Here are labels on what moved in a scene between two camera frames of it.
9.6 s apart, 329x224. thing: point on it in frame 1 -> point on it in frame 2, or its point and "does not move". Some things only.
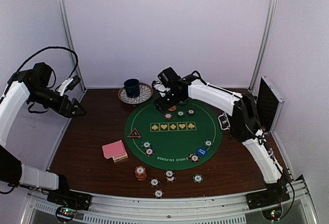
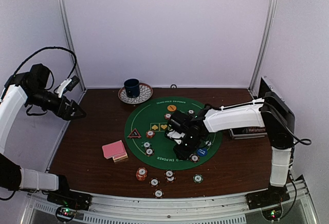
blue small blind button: [201, 151] does not move
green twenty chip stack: [198, 178] does not move
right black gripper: [162, 106] -> [183, 154]
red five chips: [168, 116] does not move
